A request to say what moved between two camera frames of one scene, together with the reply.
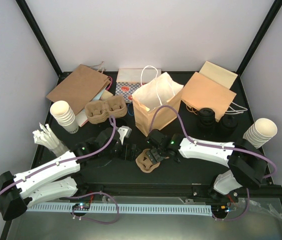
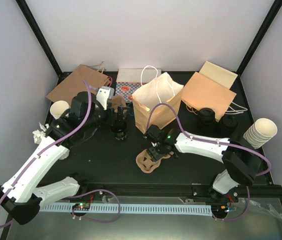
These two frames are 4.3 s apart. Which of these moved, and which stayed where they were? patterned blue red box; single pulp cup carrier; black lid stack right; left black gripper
Moved: left black gripper
Stayed: black lid stack right; patterned blue red box; single pulp cup carrier
